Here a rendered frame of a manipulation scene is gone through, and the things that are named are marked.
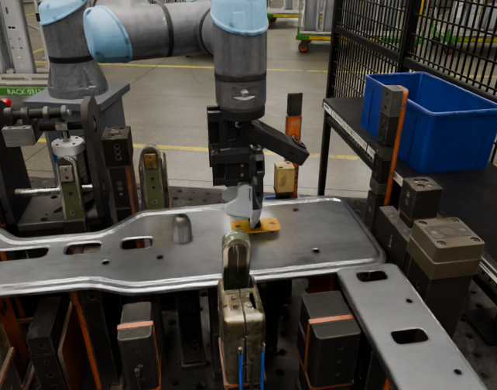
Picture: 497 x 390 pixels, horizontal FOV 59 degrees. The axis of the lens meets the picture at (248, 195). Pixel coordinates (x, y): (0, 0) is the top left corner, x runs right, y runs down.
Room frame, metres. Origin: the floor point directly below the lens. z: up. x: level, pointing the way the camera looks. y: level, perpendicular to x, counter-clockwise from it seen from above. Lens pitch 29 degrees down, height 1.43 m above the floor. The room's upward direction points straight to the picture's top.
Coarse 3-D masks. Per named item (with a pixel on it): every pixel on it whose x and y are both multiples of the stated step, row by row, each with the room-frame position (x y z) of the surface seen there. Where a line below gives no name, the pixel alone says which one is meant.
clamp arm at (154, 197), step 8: (152, 144) 0.78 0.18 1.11; (144, 152) 0.76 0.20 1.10; (152, 152) 0.77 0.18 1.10; (144, 160) 0.76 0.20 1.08; (152, 160) 0.76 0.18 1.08; (160, 160) 0.77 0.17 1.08; (144, 168) 0.76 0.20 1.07; (152, 168) 0.75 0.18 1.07; (160, 168) 0.76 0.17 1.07; (144, 176) 0.75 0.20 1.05; (152, 176) 0.75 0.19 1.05; (160, 176) 0.76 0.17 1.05; (144, 184) 0.75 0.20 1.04; (152, 184) 0.75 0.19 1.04; (160, 184) 0.75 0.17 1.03; (152, 192) 0.75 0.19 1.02; (160, 192) 0.75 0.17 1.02; (152, 200) 0.74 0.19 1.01; (160, 200) 0.75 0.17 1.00; (152, 208) 0.74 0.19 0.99; (160, 208) 0.74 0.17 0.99
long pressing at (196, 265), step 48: (0, 240) 0.62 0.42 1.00; (48, 240) 0.61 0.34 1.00; (96, 240) 0.62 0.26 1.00; (192, 240) 0.62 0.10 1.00; (288, 240) 0.62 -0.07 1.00; (336, 240) 0.62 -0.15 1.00; (0, 288) 0.50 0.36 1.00; (48, 288) 0.50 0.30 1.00; (96, 288) 0.50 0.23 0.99; (144, 288) 0.50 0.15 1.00; (192, 288) 0.50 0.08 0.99
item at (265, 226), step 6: (234, 222) 0.65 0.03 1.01; (240, 222) 0.65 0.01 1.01; (246, 222) 0.65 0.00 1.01; (258, 222) 0.64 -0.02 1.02; (264, 222) 0.65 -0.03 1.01; (270, 222) 0.65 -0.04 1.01; (276, 222) 0.65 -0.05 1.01; (234, 228) 0.63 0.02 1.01; (240, 228) 0.63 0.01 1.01; (246, 228) 0.63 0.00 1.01; (252, 228) 0.63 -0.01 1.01; (258, 228) 0.63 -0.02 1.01; (264, 228) 0.63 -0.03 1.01; (270, 228) 0.63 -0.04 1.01; (276, 228) 0.63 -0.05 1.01
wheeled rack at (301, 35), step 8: (320, 8) 7.95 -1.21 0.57; (360, 8) 7.86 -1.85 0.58; (320, 24) 7.72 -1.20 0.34; (424, 24) 6.79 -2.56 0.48; (304, 32) 7.21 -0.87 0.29; (312, 32) 7.19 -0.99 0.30; (320, 32) 7.16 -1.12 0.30; (328, 32) 7.14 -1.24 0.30; (360, 32) 7.07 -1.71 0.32; (368, 32) 7.25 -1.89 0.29; (384, 32) 7.21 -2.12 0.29; (392, 32) 7.19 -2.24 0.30; (400, 32) 6.97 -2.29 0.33; (416, 32) 7.11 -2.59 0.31; (304, 40) 7.17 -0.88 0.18; (328, 40) 7.02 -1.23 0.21; (376, 40) 6.88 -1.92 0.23; (384, 40) 6.87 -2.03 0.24; (416, 40) 6.78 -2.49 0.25; (424, 40) 6.76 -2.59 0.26; (304, 48) 7.17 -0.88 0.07
